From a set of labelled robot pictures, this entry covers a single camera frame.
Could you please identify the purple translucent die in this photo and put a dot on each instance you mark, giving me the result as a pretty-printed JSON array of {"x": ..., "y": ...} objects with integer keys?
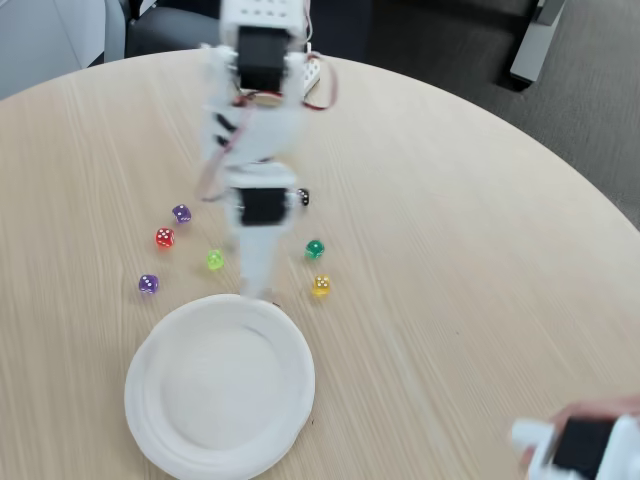
[
  {"x": 148, "y": 284},
  {"x": 181, "y": 213}
]

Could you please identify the light green translucent die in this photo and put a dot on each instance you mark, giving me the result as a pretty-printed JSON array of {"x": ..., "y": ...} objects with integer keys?
[{"x": 215, "y": 260}]

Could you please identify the grey desk leg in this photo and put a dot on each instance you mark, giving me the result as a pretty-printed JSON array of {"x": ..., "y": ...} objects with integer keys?
[{"x": 530, "y": 45}]

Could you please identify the dark office chair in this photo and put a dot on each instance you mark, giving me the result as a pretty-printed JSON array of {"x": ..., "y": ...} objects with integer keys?
[{"x": 170, "y": 30}]

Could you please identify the black die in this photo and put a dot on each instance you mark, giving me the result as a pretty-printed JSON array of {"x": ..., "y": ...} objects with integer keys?
[{"x": 304, "y": 198}]

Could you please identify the dark green translucent die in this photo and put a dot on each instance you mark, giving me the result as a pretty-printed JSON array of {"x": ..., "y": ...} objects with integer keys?
[{"x": 315, "y": 249}]

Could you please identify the light grey cabinet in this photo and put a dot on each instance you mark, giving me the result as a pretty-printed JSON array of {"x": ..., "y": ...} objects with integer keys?
[{"x": 40, "y": 40}]

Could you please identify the white paper plate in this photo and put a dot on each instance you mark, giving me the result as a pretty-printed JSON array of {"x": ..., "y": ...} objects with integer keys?
[{"x": 220, "y": 385}]

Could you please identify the yellow translucent die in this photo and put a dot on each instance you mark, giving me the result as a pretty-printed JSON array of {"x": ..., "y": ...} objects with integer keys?
[{"x": 321, "y": 286}]

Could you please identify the red translucent die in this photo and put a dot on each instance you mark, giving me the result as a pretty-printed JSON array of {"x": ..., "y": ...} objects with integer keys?
[{"x": 165, "y": 237}]

